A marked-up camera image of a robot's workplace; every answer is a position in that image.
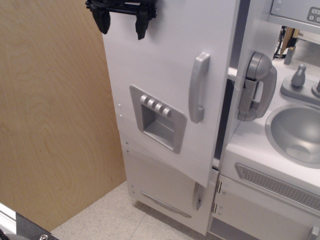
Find grey lower door handle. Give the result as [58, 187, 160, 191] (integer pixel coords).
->
[191, 182, 204, 211]

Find grey door handle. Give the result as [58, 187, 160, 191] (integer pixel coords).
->
[191, 182, 204, 211]
[188, 52, 210, 124]

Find grey ice dispenser panel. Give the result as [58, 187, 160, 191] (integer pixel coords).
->
[129, 85, 187, 154]

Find white fridge door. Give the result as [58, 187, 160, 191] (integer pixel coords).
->
[103, 0, 240, 187]

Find white lower freezer door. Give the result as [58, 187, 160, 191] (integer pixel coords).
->
[123, 149, 219, 235]

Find aluminium frame with black base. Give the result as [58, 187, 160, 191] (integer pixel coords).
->
[0, 203, 59, 240]

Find grey upper door handle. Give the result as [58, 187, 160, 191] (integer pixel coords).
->
[188, 52, 210, 124]

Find grey toy wall phone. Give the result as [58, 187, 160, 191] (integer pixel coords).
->
[237, 52, 277, 122]

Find grey oven vent panel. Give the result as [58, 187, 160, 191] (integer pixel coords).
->
[234, 163, 320, 212]

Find grey toy faucet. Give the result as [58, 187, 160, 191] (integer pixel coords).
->
[280, 64, 320, 106]

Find plywood back panel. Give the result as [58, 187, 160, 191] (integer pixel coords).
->
[0, 0, 125, 231]

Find white oven door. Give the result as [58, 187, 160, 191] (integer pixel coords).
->
[209, 175, 320, 240]

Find white toy kitchen cabinet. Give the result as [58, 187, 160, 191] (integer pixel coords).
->
[118, 0, 320, 236]

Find grey toy sink basin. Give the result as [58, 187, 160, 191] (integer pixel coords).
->
[265, 104, 320, 169]

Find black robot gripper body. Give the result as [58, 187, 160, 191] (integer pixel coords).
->
[85, 0, 158, 18]

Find grey toy microwave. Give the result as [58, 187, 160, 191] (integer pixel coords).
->
[268, 0, 320, 27]

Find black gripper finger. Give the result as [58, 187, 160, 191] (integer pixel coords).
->
[135, 10, 150, 40]
[91, 4, 111, 35]

